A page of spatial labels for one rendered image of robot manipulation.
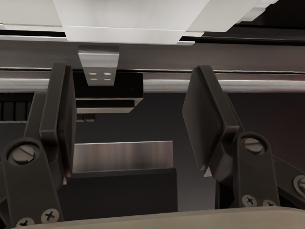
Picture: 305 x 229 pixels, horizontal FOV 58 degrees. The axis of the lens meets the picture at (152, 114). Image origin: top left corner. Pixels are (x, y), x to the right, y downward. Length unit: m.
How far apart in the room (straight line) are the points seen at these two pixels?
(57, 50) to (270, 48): 0.36
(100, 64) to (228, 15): 0.14
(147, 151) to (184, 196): 0.55
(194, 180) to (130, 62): 0.41
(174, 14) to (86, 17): 0.05
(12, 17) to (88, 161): 0.11
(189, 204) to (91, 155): 0.57
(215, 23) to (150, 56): 0.27
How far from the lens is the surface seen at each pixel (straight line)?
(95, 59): 0.26
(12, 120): 0.60
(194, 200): 0.76
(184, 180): 0.74
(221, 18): 0.20
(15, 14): 0.20
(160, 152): 0.21
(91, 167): 0.21
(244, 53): 0.52
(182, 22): 0.19
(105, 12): 0.18
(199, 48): 0.49
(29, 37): 0.23
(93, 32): 0.21
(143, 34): 0.21
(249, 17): 0.28
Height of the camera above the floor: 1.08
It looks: 4 degrees down
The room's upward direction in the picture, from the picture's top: 178 degrees clockwise
